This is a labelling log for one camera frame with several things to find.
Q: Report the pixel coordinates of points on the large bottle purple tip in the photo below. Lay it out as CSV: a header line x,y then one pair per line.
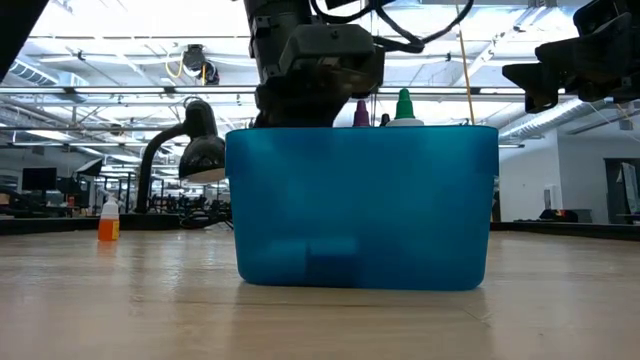
x,y
361,116

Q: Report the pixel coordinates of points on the dark glass doorway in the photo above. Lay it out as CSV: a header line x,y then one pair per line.
x,y
612,200

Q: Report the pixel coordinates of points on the white wall box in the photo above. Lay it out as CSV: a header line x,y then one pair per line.
x,y
552,197

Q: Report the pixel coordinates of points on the large bottle black tip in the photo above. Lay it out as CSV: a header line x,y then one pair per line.
x,y
384,120

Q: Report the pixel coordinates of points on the large bottle green tip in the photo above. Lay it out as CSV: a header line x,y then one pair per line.
x,y
404,105

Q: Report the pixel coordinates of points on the black desk lamp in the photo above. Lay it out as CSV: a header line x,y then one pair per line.
x,y
200,155

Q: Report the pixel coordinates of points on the silver ventilation duct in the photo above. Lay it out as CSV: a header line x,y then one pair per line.
x,y
550,120

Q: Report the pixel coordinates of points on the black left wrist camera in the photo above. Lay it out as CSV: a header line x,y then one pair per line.
x,y
372,70

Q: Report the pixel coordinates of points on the black computer monitor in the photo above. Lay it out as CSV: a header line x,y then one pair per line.
x,y
39,179

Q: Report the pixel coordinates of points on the black aluminium rig frame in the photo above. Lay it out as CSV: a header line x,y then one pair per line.
x,y
40,226

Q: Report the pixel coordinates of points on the teal translucent plastic bin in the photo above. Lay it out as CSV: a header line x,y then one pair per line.
x,y
400,210

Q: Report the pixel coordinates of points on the black tilted monitor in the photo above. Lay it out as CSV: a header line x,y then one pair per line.
x,y
89,167

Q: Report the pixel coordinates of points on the overhead light bar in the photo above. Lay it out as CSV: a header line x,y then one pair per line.
x,y
170,90

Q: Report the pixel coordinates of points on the black bag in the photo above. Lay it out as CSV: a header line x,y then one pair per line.
x,y
560,215

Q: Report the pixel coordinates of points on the orange food coloring bottle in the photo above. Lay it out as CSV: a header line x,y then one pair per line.
x,y
109,230

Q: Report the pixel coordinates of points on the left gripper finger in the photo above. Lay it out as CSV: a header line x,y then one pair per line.
x,y
300,105

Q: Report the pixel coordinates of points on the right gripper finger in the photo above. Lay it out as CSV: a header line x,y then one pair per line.
x,y
542,82
595,47

